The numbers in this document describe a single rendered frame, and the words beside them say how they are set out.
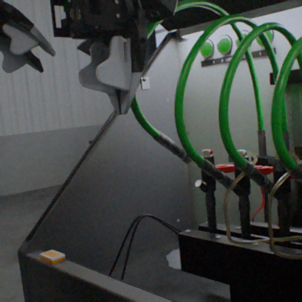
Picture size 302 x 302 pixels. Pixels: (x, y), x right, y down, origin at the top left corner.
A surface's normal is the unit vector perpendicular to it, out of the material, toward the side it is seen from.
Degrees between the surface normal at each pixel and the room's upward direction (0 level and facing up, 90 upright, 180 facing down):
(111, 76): 93
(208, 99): 90
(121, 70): 93
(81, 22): 90
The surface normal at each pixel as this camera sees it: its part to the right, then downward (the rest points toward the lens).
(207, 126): -0.73, 0.14
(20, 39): 0.27, -0.33
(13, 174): 0.58, 0.03
